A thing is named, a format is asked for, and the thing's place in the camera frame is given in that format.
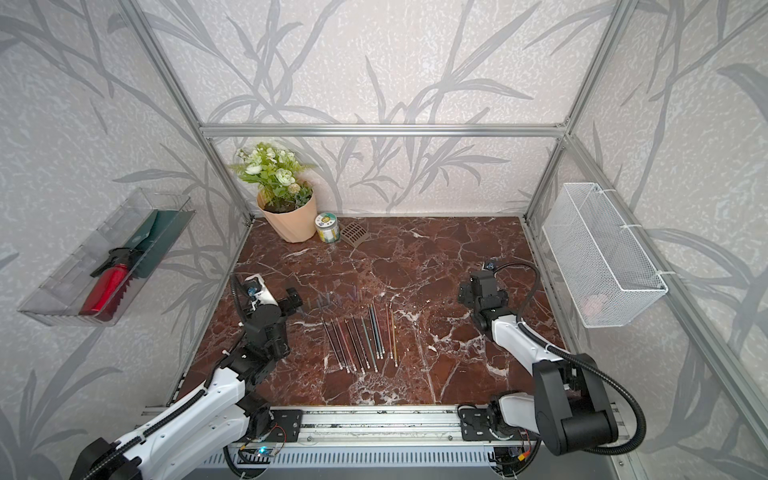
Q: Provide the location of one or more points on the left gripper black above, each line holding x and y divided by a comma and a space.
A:
287, 306

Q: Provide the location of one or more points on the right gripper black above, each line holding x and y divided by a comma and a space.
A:
465, 293

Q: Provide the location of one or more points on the dark blue pencil thin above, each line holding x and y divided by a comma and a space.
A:
333, 345

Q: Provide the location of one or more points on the blue capped pencil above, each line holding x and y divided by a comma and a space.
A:
359, 339

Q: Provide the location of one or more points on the black capped pencil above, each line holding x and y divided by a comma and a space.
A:
356, 347

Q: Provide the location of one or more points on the green capped pencil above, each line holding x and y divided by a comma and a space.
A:
377, 332

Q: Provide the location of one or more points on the navy capped pencil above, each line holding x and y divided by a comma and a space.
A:
373, 336

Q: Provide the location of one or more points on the yellow pencil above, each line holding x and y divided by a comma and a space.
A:
392, 334

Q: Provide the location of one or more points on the teal capped pencil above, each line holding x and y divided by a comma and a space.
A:
370, 343

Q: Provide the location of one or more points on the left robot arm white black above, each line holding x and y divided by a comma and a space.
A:
233, 380

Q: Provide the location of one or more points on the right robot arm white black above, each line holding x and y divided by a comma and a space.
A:
569, 408

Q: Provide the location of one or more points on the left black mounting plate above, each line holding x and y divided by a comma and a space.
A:
285, 426

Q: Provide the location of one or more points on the black mounting plate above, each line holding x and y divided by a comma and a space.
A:
285, 426
475, 424

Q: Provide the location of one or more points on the pink object in basket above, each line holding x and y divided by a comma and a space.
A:
593, 305

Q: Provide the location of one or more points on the terracotta flower pot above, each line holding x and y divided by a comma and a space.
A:
296, 226

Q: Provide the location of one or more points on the green circuit board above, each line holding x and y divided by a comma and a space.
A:
258, 454

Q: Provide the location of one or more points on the small tin can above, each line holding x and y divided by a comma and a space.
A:
327, 227

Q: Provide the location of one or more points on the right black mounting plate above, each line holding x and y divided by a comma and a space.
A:
475, 424

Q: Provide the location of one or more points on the brown drain grate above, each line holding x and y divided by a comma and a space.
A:
354, 233

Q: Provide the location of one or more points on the green plant white flowers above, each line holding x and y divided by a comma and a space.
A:
276, 171

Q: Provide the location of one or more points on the red spray bottle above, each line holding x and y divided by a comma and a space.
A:
113, 278

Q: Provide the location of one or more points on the white wire mesh basket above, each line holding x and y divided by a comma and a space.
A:
597, 252

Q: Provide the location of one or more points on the clear plastic wall tray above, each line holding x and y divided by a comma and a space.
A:
57, 301

